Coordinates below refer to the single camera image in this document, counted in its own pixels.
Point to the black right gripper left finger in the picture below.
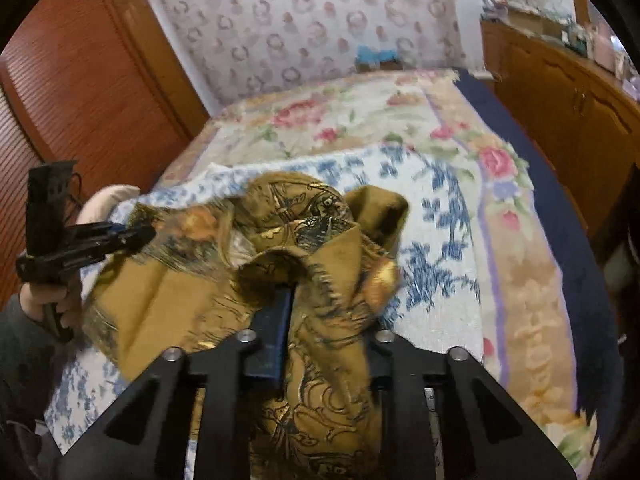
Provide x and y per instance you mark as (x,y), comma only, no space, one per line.
(144,433)

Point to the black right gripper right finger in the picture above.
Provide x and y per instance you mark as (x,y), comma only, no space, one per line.
(445,417)

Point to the golden brown patterned garment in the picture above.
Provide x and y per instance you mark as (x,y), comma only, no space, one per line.
(211,267)

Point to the person's left hand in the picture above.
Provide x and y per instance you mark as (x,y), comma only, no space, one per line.
(66,298)

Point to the folded pink cloth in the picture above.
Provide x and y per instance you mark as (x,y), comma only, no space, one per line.
(99,206)

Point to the pink floral bedspread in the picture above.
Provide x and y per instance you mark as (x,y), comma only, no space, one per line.
(478,268)

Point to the blue floral white cloth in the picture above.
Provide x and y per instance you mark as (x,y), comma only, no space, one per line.
(380,234)

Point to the navy blue mattress edge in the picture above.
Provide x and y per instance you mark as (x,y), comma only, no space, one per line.
(599,367)

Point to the pink circle patterned curtain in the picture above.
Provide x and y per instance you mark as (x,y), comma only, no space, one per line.
(248,47)

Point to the long wooden sideboard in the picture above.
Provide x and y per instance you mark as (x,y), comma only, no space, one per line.
(574,112)

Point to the blue item on box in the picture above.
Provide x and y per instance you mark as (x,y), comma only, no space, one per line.
(370,60)

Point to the pink jar on sideboard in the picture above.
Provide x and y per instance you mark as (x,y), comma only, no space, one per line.
(603,51)

